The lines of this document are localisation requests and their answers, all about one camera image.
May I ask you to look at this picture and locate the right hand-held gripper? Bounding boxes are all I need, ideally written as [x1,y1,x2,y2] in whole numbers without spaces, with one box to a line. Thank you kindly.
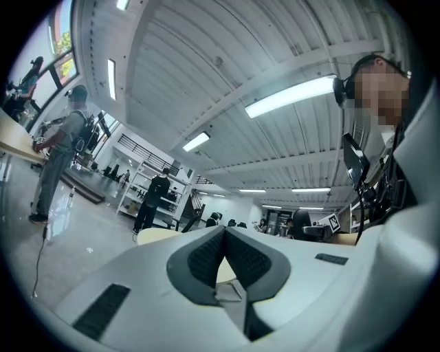
[311,212,342,239]

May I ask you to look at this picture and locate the white shelf rack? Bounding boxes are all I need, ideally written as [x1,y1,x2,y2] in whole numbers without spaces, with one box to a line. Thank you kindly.
[115,159,192,228]

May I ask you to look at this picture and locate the rectangular wooden desk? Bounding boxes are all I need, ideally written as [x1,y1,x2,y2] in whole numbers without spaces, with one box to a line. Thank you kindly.
[0,107,48,165]

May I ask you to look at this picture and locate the staircase with black railing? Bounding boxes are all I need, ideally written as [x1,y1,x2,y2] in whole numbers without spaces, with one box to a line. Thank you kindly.
[181,186,208,225]

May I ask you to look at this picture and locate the black chest-mounted monitor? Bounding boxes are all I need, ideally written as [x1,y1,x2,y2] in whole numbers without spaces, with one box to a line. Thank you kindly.
[341,133,372,184]

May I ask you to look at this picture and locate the ceiling light bar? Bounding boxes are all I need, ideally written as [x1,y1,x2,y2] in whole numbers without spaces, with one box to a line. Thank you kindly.
[181,131,211,153]
[107,58,118,101]
[244,74,338,120]

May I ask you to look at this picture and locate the person's right forearm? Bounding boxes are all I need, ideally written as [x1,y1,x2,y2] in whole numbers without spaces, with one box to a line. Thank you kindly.
[331,232,358,246]

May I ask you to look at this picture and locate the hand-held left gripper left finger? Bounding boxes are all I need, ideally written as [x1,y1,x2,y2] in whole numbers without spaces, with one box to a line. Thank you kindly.
[51,225,250,344]

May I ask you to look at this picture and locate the black chest harness rig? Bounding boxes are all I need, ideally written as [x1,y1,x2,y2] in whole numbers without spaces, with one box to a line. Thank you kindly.
[355,154,408,216]

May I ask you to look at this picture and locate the person's black shirt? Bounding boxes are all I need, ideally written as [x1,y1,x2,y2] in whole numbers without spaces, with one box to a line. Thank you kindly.
[360,78,435,228]

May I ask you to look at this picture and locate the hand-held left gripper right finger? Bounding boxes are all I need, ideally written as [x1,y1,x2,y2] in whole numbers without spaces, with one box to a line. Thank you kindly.
[225,225,379,331]

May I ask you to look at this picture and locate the person's head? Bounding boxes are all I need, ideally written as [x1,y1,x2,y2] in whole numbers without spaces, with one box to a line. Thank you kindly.
[349,54,413,129]

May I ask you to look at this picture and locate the black head-mounted camera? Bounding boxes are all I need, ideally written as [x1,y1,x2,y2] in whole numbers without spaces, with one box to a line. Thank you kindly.
[332,76,355,109]

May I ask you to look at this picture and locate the black floor cable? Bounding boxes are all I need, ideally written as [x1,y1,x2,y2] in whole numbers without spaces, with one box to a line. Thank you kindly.
[30,224,50,299]

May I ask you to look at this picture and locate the wooden platform step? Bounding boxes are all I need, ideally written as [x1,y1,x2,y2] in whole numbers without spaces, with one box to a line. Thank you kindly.
[59,167,106,206]

